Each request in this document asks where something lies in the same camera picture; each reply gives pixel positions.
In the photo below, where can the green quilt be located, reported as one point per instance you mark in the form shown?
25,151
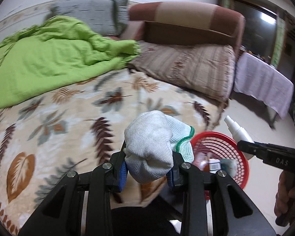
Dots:
51,59

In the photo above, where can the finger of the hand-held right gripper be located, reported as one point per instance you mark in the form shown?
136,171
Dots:
253,147

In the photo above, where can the table with lilac cloth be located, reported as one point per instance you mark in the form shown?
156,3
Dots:
263,81

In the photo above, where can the dark glass window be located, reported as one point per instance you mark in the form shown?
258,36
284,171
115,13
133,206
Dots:
255,24

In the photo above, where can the person's right hand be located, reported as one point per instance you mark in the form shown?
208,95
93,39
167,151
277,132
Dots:
284,194

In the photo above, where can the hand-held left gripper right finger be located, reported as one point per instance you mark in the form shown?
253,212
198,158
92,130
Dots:
170,180

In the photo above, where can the teal packet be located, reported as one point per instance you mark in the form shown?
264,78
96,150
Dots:
228,167

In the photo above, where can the leaf-print fleece blanket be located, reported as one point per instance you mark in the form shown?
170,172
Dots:
64,127

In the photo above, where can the red plastic basket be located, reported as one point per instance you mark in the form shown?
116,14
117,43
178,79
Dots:
211,140

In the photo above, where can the grey quilted pillow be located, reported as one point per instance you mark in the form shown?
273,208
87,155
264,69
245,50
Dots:
88,12

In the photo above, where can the brown striped pillow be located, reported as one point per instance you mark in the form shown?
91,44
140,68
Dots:
186,68

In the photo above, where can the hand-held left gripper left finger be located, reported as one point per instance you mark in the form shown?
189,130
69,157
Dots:
123,177

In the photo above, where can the white spray bottle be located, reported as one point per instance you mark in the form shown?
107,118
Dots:
238,130

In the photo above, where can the white glove with green trim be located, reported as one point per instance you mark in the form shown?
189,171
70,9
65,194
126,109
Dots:
150,147

